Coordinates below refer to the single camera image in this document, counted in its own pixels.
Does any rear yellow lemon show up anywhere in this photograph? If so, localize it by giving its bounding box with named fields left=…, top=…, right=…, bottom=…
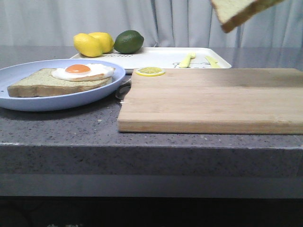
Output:
left=89, top=32, right=114, bottom=54

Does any white rectangular tray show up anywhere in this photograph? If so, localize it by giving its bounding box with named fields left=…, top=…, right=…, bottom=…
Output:
left=69, top=47, right=232, bottom=70

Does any grey curtain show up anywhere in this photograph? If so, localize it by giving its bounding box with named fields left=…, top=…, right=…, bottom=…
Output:
left=0, top=0, right=303, bottom=48

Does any lemon slice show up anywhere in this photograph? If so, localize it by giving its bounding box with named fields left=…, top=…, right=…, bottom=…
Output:
left=135, top=67, right=165, bottom=77

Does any fried egg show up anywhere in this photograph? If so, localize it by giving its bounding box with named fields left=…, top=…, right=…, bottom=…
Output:
left=51, top=63, right=115, bottom=82

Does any light blue plate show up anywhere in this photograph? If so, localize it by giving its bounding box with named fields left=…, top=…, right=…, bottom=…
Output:
left=0, top=59, right=126, bottom=112

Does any green lime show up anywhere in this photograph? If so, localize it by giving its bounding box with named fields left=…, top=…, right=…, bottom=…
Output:
left=114, top=30, right=144, bottom=54

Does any yellow plastic fork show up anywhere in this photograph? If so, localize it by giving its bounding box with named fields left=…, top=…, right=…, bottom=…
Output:
left=178, top=52, right=196, bottom=68

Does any front yellow lemon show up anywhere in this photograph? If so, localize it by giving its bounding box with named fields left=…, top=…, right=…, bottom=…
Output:
left=73, top=33, right=103, bottom=57

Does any yellow lemon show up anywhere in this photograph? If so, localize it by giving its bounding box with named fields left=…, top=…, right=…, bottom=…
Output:
left=89, top=32, right=114, bottom=54
left=73, top=33, right=103, bottom=57

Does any yellow plastic knife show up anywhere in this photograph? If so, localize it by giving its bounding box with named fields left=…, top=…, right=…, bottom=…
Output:
left=205, top=56, right=220, bottom=69

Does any bread slice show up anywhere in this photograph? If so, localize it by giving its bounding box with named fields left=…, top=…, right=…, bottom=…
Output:
left=7, top=68, right=113, bottom=97
left=210, top=0, right=282, bottom=33

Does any wooden cutting board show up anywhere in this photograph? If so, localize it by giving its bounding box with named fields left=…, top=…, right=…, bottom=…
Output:
left=117, top=69, right=303, bottom=134

